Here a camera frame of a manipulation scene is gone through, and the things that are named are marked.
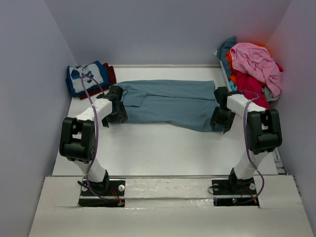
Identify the folded dark red t shirt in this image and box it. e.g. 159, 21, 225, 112
79, 62, 118, 100

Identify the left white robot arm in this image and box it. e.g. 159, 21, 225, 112
59, 85, 128, 196

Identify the magenta t shirt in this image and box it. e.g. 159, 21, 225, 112
236, 63, 283, 109

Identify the folded blue mickey t shirt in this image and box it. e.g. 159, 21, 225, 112
66, 61, 110, 97

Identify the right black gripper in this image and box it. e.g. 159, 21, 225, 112
210, 106, 237, 133

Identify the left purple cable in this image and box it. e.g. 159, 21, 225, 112
80, 74, 124, 204

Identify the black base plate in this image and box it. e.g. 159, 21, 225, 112
208, 178, 260, 207
77, 179, 125, 208

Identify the pink t shirt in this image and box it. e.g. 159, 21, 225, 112
230, 42, 282, 97

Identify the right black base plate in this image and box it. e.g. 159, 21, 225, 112
208, 178, 260, 207

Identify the grey white t shirt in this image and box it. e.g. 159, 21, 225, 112
262, 86, 279, 102

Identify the light blue t shirt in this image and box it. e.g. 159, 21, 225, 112
229, 80, 237, 91

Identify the teal t shirt in pile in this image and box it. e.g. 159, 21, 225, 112
215, 36, 237, 76

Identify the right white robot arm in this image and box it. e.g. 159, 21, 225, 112
210, 86, 282, 195

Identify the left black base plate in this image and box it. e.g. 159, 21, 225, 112
77, 179, 125, 208

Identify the grey-blue t shirt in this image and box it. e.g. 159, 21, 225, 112
117, 79, 218, 132

